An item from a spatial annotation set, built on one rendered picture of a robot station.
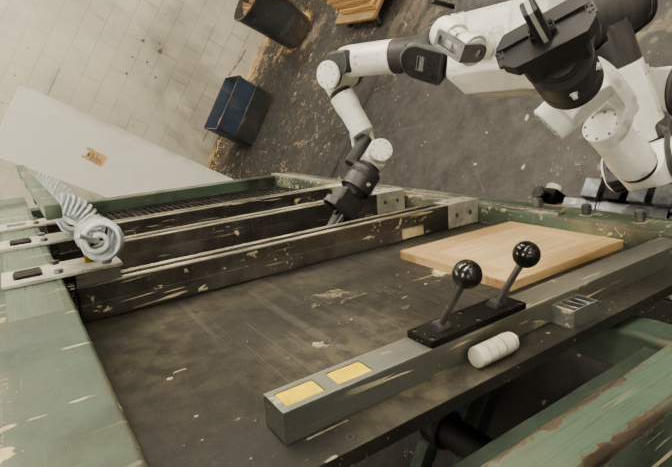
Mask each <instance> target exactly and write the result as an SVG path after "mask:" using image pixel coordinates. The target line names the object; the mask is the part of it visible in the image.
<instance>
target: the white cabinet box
mask: <svg viewBox="0 0 672 467"><path fill-rule="evenodd" d="M0 158H1V159H4V160H7V161H10V162H12V163H15V164H18V165H24V166H25V167H26V168H29V169H31V170H34V171H37V172H39V173H44V174H45V175H46V174H48V176H52V177H53V178H56V179H59V180H61V181H64V182H67V183H69V184H72V185H75V186H78V187H80V188H83V189H86V190H88V191H91V192H94V193H97V194H99V195H102V196H105V197H108V198H109V197H116V196H123V195H130V194H137V193H144V192H151V191H159V190H166V189H173V188H180V187H187V186H194V185H201V184H208V183H216V182H223V181H230V180H233V179H231V178H229V177H227V176H225V175H223V174H221V173H218V172H216V171H214V170H212V169H209V168H207V167H205V166H203V165H201V164H198V163H196V162H194V161H192V160H189V159H187V158H185V157H183V156H181V155H178V154H176V153H174V152H172V151H170V150H167V149H165V148H163V147H161V146H158V145H156V144H154V143H152V142H150V141H147V140H145V139H143V138H141V137H138V136H136V135H134V134H132V133H130V132H127V131H125V130H123V129H121V128H118V127H116V126H114V125H112V124H110V123H107V122H105V121H103V120H101V119H99V118H96V117H94V116H92V115H90V114H87V113H85V112H83V111H81V110H79V109H76V108H74V107H72V106H70V105H67V104H65V103H63V102H61V101H59V100H56V99H54V98H52V97H50V96H48V95H45V94H43V93H41V92H39V91H36V90H34V89H32V88H30V87H28V86H25V85H23V84H21V83H20V86H19V88H18V90H17V92H16V94H15V96H14V98H13V101H12V103H11V105H10V107H9V109H8V111H7V113H6V116H5V118H4V120H3V122H2V124H1V126H0Z"/></svg>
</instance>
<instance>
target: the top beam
mask: <svg viewBox="0 0 672 467"><path fill-rule="evenodd" d="M31 218H33V215H32V213H31V210H30V208H29V206H28V204H27V202H26V200H25V198H24V197H20V198H12V199H5V200H0V225H1V224H8V223H14V222H21V221H28V220H31ZM38 233H41V232H40V230H39V228H38V227H34V228H28V229H22V230H16V231H9V232H3V233H0V242H3V241H8V240H14V239H20V238H26V237H33V236H38ZM52 260H53V258H52V256H51V254H50V252H49V249H48V247H47V245H43V246H37V247H32V248H27V249H21V250H15V251H9V252H3V253H1V252H0V467H149V466H148V463H147V461H146V459H145V457H144V455H143V453H142V450H141V448H140V446H139V444H138V442H137V440H136V437H135V435H134V433H133V431H132V429H131V427H130V424H129V422H128V420H127V418H126V416H125V414H124V412H123V409H122V407H121V405H120V403H119V401H118V399H117V396H116V394H115V392H114V390H113V388H112V386H111V383H110V381H109V379H108V377H107V375H106V373H105V370H104V368H103V366H102V364H101V362H100V360H99V357H98V355H97V353H96V351H95V349H94V347H93V344H92V342H91V340H90V338H89V336H88V334H87V332H86V329H85V327H84V325H83V323H82V321H81V319H80V316H79V314H78V312H77V310H76V308H75V306H74V303H73V301H72V299H71V297H70V295H69V293H68V290H67V288H66V286H65V284H64V282H63V280H62V278H60V279H56V280H51V281H46V282H42V283H37V284H32V285H28V286H23V287H18V288H13V289H8V290H2V284H1V273H5V272H10V271H15V270H20V269H25V268H30V267H35V266H41V265H46V264H50V261H52Z"/></svg>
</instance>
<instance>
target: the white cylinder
mask: <svg viewBox="0 0 672 467"><path fill-rule="evenodd" d="M518 348H519V339H518V337H517V336H516V335H515V334H514V333H512V332H504V333H501V334H499V335H497V336H495V337H492V338H490V339H488V340H486V341H484V342H481V343H479V344H477V345H475V346H473V347H470V348H469V350H468V359H469V361H470V363H471V364H472V365H473V366H474V367H476V368H483V367H485V366H487V365H489V364H491V363H493V362H495V361H497V360H499V359H501V358H503V357H505V356H507V355H509V354H511V353H513V352H515V350H517V349H518Z"/></svg>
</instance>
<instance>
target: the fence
mask: <svg viewBox="0 0 672 467"><path fill-rule="evenodd" d="M670 265H672V239H671V238H665V237H658V238H656V239H653V240H651V241H648V242H646V243H643V244H641V245H638V246H636V247H633V248H631V249H628V250H626V251H623V252H621V253H618V254H616V255H613V256H611V257H608V258H605V259H603V260H600V261H598V262H595V263H593V264H590V265H588V266H585V267H583V268H580V269H578V270H575V271H573V272H570V273H568V274H565V275H563V276H560V277H558V278H555V279H553V280H550V281H547V282H545V283H542V284H540V285H537V286H535V287H532V288H530V289H527V290H525V291H522V292H520V293H517V294H515V295H512V296H510V298H513V299H516V300H519V301H522V302H525V303H526V309H524V310H522V311H519V312H517V313H515V314H512V315H510V316H508V317H505V318H503V319H501V320H498V321H496V322H494V323H491V324H489V325H487V326H484V327H482V328H480V329H477V330H475V331H473V332H470V333H468V334H466V335H463V336H461V337H459V338H456V339H454V340H452V341H449V342H447V343H445V344H442V345H440V346H438V347H435V348H433V349H431V348H428V347H426V346H424V345H422V344H420V343H418V342H416V341H414V340H412V339H410V338H408V337H406V338H404V339H401V340H399V341H396V342H394V343H391V344H389V345H386V346H384V347H381V348H378V349H376V350H373V351H371V352H368V353H366V354H363V355H361V356H358V357H356V358H353V359H351V360H348V361H346V362H343V363H341V364H338V365H336V366H333V367H331V368H328V369H326V370H323V371H320V372H318V373H315V374H313V375H310V376H308V377H305V378H303V379H300V380H298V381H295V382H293V383H290V384H288V385H285V386H283V387H280V388H278V389H275V390H273V391H270V392H268V393H265V394H263V396H264V405H265V415H266V424H267V425H268V426H269V428H270V429H271V430H272V431H273V432H274V433H275V434H276V435H277V436H278V437H279V438H280V439H281V440H282V441H283V442H284V444H285V445H289V444H291V443H293V442H295V441H297V440H299V439H302V438H304V437H306V436H308V435H310V434H312V433H314V432H316V431H319V430H321V429H323V428H325V427H327V426H329V425H331V424H333V423H336V422H338V421H340V420H342V419H344V418H346V417H348V416H351V415H353V414H355V413H357V412H359V411H361V410H363V409H365V408H368V407H370V406H372V405H374V404H376V403H378V402H380V401H382V400H385V399H387V398H389V397H391V396H393V395H395V394H397V393H399V392H402V391H404V390H406V389H408V388H410V387H412V386H414V385H417V384H419V383H421V382H423V381H425V380H427V379H429V378H431V377H434V376H436V375H438V374H440V373H442V372H444V371H446V370H448V369H451V368H453V367H455V366H457V365H459V364H461V363H463V362H466V361H468V360H469V359H468V350H469V348H470V347H473V346H475V345H477V344H479V343H481V342H484V341H486V340H488V339H490V338H492V337H495V336H497V335H499V334H501V333H504V332H512V333H514V334H515V335H516V336H517V337H519V336H521V335H523V334H525V333H527V332H529V331H532V330H534V329H536V328H538V327H540V326H542V325H544V324H546V323H549V322H551V305H552V304H554V303H557V302H559V301H561V300H563V299H566V298H568V297H570V296H573V295H575V294H577V295H581V296H584V297H588V298H592V299H595V300H598V299H600V298H602V297H604V296H606V295H608V294H610V293H612V292H615V291H617V290H619V289H621V288H623V287H625V286H627V285H629V284H632V283H634V282H636V281H638V280H640V279H642V278H644V277H647V276H649V275H651V274H653V273H655V272H657V271H659V270H661V269H664V268H666V267H668V266H670ZM356 362H360V363H361V364H363V365H365V366H366V367H368V368H369V369H371V370H372V371H369V372H367V373H364V374H362V375H360V376H357V377H355V378H353V379H350V380H348V381H345V382H343V383H341V384H338V383H337V382H335V381H334V380H332V379H331V378H330V377H328V376H327V375H326V374H328V373H331V372H333V371H336V370H338V369H341V368H343V367H346V366H348V365H351V364H353V363H356ZM309 381H313V382H314V383H315V384H317V385H318V386H319V387H321V388H322V389H323V390H324V391H322V392H319V393H317V394H315V395H312V396H310V397H308V398H305V399H303V400H300V401H298V402H296V403H293V404H291V405H289V406H286V405H284V404H283V403H282V402H281V401H280V400H279V399H278V398H277V397H276V396H275V395H276V394H279V393H281V392H284V391H286V390H289V389H291V388H294V387H296V386H299V385H301V384H304V383H306V382H309Z"/></svg>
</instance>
